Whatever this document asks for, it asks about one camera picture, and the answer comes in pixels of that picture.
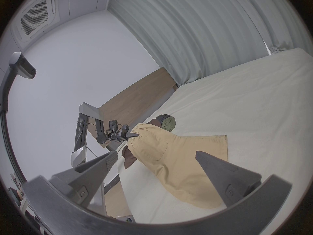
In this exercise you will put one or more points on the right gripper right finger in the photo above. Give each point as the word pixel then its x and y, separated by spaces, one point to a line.
pixel 234 183

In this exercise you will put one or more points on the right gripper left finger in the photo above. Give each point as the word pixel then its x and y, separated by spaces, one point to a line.
pixel 73 185

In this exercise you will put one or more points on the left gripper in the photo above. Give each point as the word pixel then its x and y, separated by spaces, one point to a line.
pixel 123 135

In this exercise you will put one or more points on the beige shorts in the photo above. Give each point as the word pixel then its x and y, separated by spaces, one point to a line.
pixel 176 160

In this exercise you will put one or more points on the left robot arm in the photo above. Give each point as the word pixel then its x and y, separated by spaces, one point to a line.
pixel 89 109

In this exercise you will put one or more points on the bed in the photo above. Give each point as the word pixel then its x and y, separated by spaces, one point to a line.
pixel 244 101

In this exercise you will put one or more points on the brown garment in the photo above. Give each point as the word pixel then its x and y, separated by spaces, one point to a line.
pixel 129 158

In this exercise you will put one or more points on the dark grey garment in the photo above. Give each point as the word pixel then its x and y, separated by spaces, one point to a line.
pixel 161 117

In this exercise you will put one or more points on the green garment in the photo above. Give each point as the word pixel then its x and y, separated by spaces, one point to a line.
pixel 169 125

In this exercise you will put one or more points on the grey-green curtain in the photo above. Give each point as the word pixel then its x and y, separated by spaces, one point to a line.
pixel 273 13
pixel 185 33

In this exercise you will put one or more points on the window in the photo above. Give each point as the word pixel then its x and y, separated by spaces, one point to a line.
pixel 268 47

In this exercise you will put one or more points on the white ceiling air vent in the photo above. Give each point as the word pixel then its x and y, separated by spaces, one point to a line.
pixel 34 16

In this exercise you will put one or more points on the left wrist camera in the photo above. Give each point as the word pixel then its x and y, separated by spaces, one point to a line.
pixel 113 125

